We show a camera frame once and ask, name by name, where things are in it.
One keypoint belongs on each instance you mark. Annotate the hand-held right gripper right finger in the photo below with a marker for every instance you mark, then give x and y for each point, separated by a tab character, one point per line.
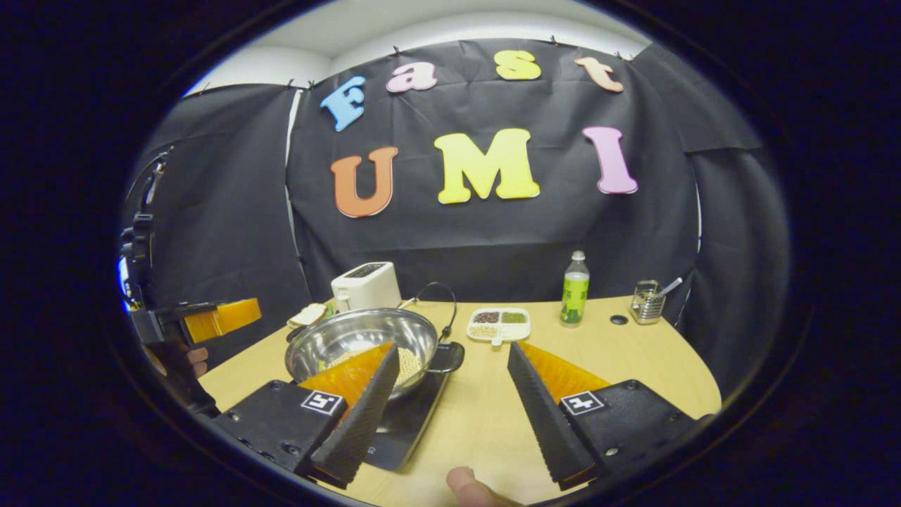
542	415

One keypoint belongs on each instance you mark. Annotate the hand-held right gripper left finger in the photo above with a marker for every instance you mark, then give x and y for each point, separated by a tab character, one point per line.
359	429

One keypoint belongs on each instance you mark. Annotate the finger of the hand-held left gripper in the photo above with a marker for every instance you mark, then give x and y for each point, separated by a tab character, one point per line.
211	320

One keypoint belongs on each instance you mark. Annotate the black induction cooktop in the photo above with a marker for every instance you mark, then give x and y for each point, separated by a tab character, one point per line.
408	429

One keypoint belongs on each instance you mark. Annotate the stainless steel pot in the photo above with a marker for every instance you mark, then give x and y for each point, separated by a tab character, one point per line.
338	338

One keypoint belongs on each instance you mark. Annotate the bright screen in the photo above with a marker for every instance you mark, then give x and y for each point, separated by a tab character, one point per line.
124	282

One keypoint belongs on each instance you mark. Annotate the pile of soybeans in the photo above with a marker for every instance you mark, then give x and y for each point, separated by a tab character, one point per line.
410	362

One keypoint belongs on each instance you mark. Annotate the black backdrop cloth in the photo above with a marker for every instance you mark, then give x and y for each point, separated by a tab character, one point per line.
232	211

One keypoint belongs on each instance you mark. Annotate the white divided grain tray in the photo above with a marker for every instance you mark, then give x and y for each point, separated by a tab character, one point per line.
498	325

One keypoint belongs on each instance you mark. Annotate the green label bottle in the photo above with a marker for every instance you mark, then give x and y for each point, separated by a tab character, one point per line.
575	292

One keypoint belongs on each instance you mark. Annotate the white toaster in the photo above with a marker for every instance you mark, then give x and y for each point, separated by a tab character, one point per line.
366	285

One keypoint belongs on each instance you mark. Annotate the metal spoon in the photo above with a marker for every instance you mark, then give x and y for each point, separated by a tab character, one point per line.
670	286

